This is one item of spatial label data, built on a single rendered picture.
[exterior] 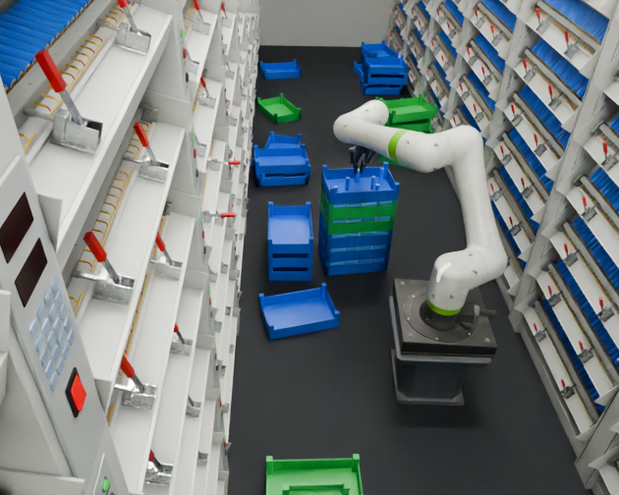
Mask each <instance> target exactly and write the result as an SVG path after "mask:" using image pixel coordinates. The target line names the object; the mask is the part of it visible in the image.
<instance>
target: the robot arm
mask: <svg viewBox="0 0 619 495"><path fill-rule="evenodd" d="M388 116H389V112H388V109H387V107H386V105H385V104H384V103H383V102H381V101H379V100H371V101H369V102H367V103H365V104H364V105H362V106H361V107H359V108H358V109H356V110H354V111H352V112H349V113H347V114H344V115H342V116H340V117H339V118H338V119H337V120H336V121H335V123H334V127H333V132H334V135H335V136H336V137H337V138H338V139H339V140H340V141H342V142H345V143H350V144H355V146H354V147H351V146H349V149H350V160H351V164H353V167H354V172H355V174H357V171H358V168H359V160H360V158H361V156H362V155H363V153H364V154H365V158H364V159H362V163H361V166H360V172H361V174H362V173H363V170H364V168H365V167H366V166H367V163H371V162H372V160H373V159H374V157H375V155H376V153H377V152H378V153H380V154H382V155H383V156H385V157H387V158H389V159H391V160H393V161H394V162H397V163H399V164H401V165H403V166H405V167H407V168H410V169H412V170H415V171H417V172H420V173H430V172H433V171H435V170H438V169H440V168H442V167H445V166H447V165H449V166H450V167H451V170H452V174H453V177H454V180H455V184H456V188H457V192H458V196H459V199H460V204H461V208H462V214H463V219H464V226H465V233H466V242H467V248H466V249H464V250H460V251H454V252H448V253H444V254H442V255H440V256H439V257H438V258H437V259H436V260H435V263H434V266H433V270H432V273H431V277H430V281H429V285H428V288H427V292H426V300H425V301H424V302H423V303H422V304H421V306H420V317H421V319H422V321H423V322H424V323H425V324H426V325H428V326H429V327H431V328H433V329H436V330H441V331H450V330H454V329H456V328H457V327H459V325H460V326H461V327H463V328H464V329H465V330H471V328H472V326H473V323H474V321H478V318H476V317H478V316H479V315H486V316H493V317H495V316H496V310H489V309H482V308H479V306H478V305H474V301H468V300H466V298H467V295H468V291H469V290H470V289H473V288H475V287H477V286H479V285H482V284H484V283H486V282H489V281H491V280H493V279H495V278H498V277H499V276H501V275H502V274H503V272H504V271H505V269H506V267H507V255H506V252H505V250H504V247H503V245H502V242H501V239H500V236H499V233H498V230H497V227H496V223H495V219H494V215H493V212H492V207H491V203H490V198H489V193H488V187H487V181H486V176H485V168H484V158H483V142H482V137H481V135H480V133H479V132H478V131H477V130H476V129H475V128H473V127H470V126H459V127H456V128H454V129H451V130H448V131H444V132H441V133H436V134H429V135H428V134H424V133H419V132H415V131H409V130H403V129H396V128H388V127H383V126H384V125H385V124H386V122H387V120H388ZM355 149H356V150H357V154H356V156H355V158H354V152H355ZM370 152H371V154H370V155H369V153H370ZM368 156H369V157H368Z"/></svg>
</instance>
